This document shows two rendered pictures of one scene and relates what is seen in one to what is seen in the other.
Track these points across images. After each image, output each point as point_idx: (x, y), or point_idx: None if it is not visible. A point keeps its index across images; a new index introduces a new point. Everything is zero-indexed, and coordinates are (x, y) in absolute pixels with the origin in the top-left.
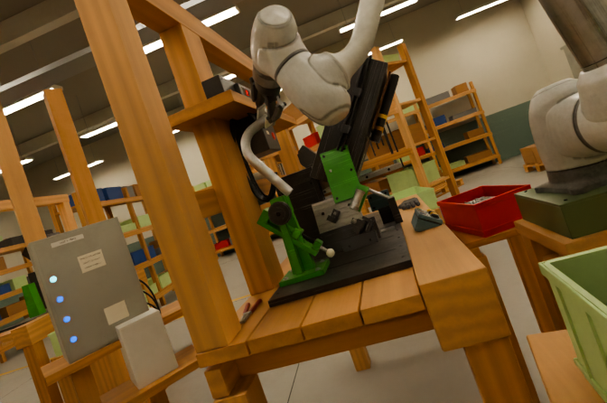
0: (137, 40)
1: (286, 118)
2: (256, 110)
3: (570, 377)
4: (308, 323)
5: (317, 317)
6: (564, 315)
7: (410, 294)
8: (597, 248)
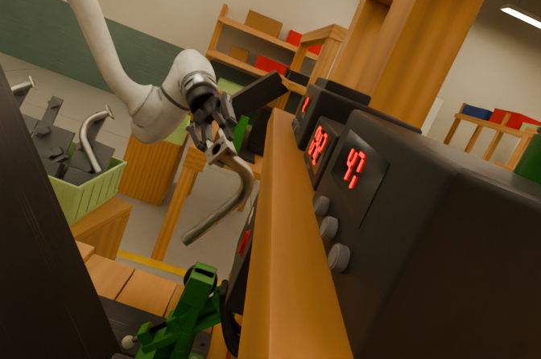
0: (337, 63)
1: (242, 356)
2: (233, 139)
3: (71, 230)
4: (171, 281)
5: (164, 282)
6: (76, 204)
7: (97, 257)
8: (59, 180)
